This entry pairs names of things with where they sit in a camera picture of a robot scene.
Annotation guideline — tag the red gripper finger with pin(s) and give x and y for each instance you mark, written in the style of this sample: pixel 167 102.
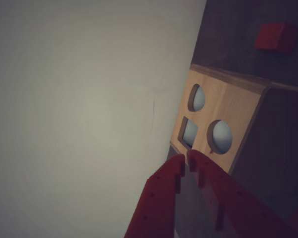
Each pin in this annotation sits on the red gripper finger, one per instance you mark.
pixel 156 203
pixel 243 213

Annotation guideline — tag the wooden shape sorter box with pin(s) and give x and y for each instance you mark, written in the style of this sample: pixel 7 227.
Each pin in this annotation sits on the wooden shape sorter box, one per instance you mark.
pixel 238 106

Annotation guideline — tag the red cube block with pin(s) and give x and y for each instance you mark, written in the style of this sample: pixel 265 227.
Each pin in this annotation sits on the red cube block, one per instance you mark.
pixel 275 37

